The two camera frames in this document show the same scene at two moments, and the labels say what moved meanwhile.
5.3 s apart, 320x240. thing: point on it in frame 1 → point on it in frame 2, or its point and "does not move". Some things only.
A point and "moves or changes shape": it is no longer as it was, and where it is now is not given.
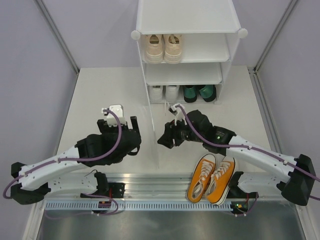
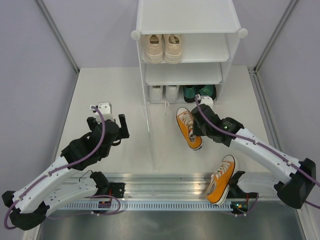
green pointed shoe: x=208 y=92 does not move
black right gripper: x=171 y=131 → x=196 y=132
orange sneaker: x=203 y=172 moves or changes shape
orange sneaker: x=217 y=188 does not move
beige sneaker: x=173 y=50 does not move
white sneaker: x=156 y=93 does not move
